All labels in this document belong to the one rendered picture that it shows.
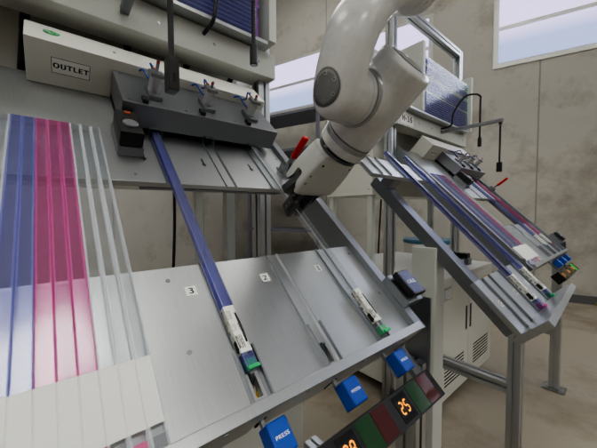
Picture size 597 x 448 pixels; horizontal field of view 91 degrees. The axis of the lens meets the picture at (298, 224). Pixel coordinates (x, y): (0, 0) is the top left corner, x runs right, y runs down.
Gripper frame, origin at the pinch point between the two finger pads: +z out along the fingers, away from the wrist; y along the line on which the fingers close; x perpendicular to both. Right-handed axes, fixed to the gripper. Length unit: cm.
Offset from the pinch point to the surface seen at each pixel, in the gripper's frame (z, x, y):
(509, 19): -83, -190, -335
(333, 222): -0.4, 5.0, -8.0
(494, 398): 56, 75, -124
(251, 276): -1.1, 14.4, 16.2
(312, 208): 3.0, -1.6, -7.9
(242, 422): -6.2, 30.5, 25.7
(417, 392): -4.3, 37.5, -0.6
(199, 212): 56, -41, -7
